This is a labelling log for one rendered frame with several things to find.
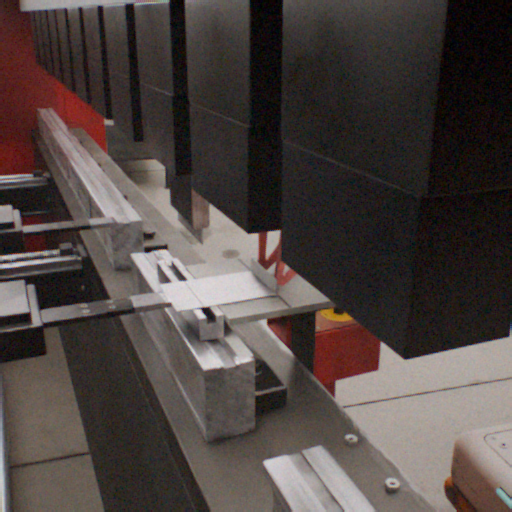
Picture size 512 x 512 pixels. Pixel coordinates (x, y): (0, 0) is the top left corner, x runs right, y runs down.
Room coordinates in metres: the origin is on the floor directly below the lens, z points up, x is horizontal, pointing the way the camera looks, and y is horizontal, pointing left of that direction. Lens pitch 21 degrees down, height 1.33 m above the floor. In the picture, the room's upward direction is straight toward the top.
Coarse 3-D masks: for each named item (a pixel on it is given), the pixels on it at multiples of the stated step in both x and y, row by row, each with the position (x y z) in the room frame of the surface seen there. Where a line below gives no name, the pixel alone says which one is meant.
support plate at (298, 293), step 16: (256, 256) 0.86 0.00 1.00; (192, 272) 0.80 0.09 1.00; (208, 272) 0.80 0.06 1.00; (224, 272) 0.80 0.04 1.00; (272, 272) 0.80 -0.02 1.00; (288, 288) 0.75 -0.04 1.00; (304, 288) 0.75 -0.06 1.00; (240, 304) 0.70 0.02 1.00; (256, 304) 0.70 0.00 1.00; (272, 304) 0.70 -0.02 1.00; (304, 304) 0.70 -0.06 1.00; (320, 304) 0.70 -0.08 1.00; (240, 320) 0.66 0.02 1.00; (256, 320) 0.67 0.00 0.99
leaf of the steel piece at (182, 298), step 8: (168, 288) 0.74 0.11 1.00; (176, 288) 0.74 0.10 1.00; (184, 288) 0.74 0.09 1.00; (168, 296) 0.72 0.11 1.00; (176, 296) 0.72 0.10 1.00; (184, 296) 0.72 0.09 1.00; (192, 296) 0.72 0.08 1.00; (176, 304) 0.69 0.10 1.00; (184, 304) 0.69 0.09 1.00; (192, 304) 0.69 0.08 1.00; (200, 304) 0.69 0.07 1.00
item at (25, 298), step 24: (0, 288) 0.67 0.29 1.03; (24, 288) 0.67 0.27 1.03; (0, 312) 0.60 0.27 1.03; (24, 312) 0.61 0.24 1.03; (48, 312) 0.67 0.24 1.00; (72, 312) 0.67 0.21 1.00; (96, 312) 0.67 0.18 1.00; (120, 312) 0.67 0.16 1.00; (0, 336) 0.58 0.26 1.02; (24, 336) 0.59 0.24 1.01; (0, 360) 0.58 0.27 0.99
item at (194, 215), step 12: (180, 180) 0.73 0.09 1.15; (180, 192) 0.73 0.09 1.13; (192, 192) 0.69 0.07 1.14; (180, 204) 0.73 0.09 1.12; (192, 204) 0.69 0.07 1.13; (204, 204) 0.69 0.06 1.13; (180, 216) 0.77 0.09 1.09; (192, 216) 0.69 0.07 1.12; (204, 216) 0.69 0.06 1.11; (192, 228) 0.72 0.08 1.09
